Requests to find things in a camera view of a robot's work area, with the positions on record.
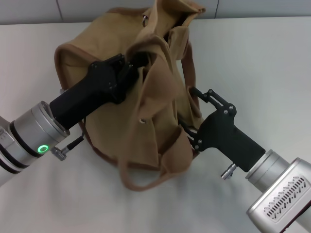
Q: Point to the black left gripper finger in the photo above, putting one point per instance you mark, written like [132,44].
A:
[139,59]
[130,82]

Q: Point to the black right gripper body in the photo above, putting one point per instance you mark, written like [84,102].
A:
[226,136]

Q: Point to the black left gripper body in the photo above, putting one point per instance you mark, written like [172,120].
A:
[92,89]

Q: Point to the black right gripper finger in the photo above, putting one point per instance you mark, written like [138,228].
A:
[217,102]
[192,138]

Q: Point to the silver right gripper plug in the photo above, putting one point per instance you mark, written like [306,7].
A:
[228,171]

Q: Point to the khaki canvas food bag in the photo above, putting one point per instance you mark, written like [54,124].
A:
[102,43]

